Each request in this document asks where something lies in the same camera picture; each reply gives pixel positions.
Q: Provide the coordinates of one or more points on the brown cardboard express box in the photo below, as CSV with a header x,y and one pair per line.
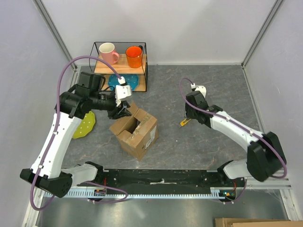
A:
x,y
136,133

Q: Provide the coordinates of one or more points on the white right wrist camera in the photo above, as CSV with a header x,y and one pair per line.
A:
x,y
199,88

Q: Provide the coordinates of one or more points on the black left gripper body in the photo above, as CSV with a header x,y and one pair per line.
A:
x,y
113,113

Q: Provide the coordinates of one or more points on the green dotted plate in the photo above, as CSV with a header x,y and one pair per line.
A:
x,y
86,126

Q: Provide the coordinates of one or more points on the cardboard sheet in corner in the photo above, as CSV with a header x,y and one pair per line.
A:
x,y
242,222

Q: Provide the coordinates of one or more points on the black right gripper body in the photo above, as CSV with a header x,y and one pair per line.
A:
x,y
190,111

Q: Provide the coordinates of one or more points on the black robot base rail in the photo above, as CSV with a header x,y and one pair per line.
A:
x,y
164,182

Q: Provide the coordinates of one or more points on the black wire wooden shelf rack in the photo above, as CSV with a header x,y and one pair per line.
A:
x,y
122,66

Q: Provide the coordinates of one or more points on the blue dotted plate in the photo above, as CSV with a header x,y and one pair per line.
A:
x,y
131,79

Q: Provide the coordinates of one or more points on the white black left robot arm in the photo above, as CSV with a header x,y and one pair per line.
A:
x,y
46,172

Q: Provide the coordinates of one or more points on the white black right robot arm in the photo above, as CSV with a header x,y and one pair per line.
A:
x,y
265,155

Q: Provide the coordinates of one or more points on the yellow utility knife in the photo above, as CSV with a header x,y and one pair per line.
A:
x,y
184,122

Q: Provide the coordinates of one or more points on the orange ceramic mug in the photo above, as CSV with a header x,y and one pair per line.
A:
x,y
134,56

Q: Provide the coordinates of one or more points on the pink ceramic mug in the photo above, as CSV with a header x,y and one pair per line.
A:
x,y
108,53

